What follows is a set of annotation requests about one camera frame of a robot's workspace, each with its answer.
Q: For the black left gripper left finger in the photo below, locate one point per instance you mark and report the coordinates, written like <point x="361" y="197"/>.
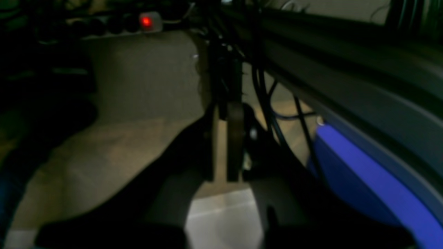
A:
<point x="151" y="210"/>

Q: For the black power strip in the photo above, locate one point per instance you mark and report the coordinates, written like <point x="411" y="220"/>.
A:
<point x="100" y="26"/>

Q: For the blue box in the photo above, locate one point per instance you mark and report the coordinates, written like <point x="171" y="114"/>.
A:
<point x="368" y="187"/>

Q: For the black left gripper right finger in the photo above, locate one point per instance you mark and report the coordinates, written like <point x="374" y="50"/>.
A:
<point x="296" y="210"/>

